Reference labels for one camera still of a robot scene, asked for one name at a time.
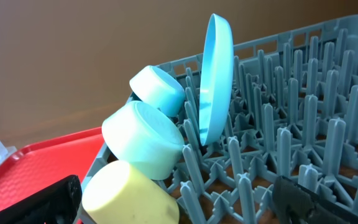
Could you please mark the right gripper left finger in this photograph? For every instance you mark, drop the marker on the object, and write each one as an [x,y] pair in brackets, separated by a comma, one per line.
[55,204]

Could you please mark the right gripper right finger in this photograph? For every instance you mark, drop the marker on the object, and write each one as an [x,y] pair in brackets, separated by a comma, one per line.
[294,203]

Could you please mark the yellow plastic cup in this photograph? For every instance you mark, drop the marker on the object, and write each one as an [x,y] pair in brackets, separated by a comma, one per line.
[119,193]

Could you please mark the light green small bowl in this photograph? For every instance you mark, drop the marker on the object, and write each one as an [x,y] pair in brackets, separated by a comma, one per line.
[144,137]

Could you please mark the large light blue plate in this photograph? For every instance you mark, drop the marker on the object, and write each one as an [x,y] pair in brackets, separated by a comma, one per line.
[216,79]

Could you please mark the light blue rice bowl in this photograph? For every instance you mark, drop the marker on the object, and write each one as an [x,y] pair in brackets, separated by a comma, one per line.
[159,89]

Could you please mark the grey dishwasher rack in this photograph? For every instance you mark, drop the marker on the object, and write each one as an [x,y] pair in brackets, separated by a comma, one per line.
[293,112]

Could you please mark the red serving tray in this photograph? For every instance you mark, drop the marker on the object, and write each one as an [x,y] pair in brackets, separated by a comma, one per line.
[41,164]

